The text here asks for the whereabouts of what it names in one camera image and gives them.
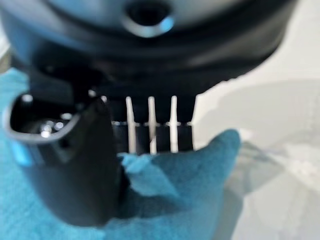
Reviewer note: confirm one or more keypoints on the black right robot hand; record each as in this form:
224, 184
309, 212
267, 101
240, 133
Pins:
155, 57

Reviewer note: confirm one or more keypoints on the teal blue cushion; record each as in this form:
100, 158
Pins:
175, 195

